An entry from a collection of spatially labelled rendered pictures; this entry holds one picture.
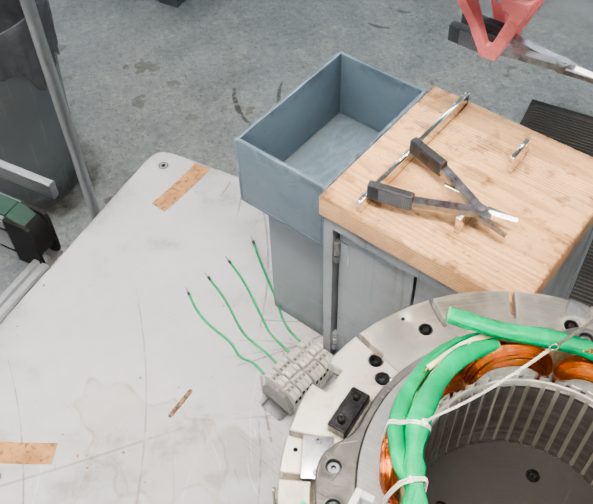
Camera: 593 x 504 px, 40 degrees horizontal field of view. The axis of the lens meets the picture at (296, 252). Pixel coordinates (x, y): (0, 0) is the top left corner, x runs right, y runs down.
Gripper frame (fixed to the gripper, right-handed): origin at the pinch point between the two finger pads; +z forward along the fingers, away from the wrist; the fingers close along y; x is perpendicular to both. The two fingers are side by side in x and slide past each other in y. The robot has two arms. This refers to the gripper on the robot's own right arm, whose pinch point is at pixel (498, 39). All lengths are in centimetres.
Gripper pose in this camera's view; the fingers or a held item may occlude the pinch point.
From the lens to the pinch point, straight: 68.8
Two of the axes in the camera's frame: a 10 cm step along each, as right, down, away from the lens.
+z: 0.4, 6.3, 7.7
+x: 7.9, 4.5, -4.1
